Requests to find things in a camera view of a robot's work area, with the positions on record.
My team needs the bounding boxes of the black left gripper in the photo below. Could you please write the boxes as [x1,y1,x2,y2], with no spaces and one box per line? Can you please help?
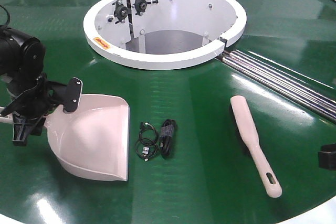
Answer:
[1,73,82,146]

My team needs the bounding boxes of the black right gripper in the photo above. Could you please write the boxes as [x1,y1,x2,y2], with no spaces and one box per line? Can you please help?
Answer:
[318,143,335,169]

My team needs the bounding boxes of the pink plastic dustpan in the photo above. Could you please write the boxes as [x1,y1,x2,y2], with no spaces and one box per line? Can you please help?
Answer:
[44,94,130,182]

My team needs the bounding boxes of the pink hand broom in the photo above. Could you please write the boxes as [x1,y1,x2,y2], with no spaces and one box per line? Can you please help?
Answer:
[230,95,282,198]

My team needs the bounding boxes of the thin black wire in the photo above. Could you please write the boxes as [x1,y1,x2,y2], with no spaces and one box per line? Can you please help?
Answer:
[134,122,160,162]

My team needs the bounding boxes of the thick black cable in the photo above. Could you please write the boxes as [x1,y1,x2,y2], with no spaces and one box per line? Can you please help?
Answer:
[159,119,178,159]

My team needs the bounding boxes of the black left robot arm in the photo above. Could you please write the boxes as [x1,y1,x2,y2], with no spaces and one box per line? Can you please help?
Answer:
[1,10,82,146]

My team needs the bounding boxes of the right steel conveyor rollers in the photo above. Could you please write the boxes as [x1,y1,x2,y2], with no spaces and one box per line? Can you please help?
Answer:
[216,50,335,123]

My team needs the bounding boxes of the orange warning sticker front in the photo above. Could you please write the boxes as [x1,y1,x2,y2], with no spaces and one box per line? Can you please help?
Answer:
[93,37,111,50]

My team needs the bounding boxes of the left black bearing mount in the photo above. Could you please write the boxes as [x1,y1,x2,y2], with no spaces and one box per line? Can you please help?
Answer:
[113,0,129,24]

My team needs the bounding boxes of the black bearing mount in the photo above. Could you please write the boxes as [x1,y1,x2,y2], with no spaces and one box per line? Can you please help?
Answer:
[113,0,129,24]
[133,0,159,16]

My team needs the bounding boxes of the white central ring housing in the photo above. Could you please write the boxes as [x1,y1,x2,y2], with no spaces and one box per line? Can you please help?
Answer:
[83,0,247,70]

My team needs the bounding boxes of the right black bearing mount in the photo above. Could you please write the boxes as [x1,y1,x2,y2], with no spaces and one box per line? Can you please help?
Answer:
[133,0,159,16]

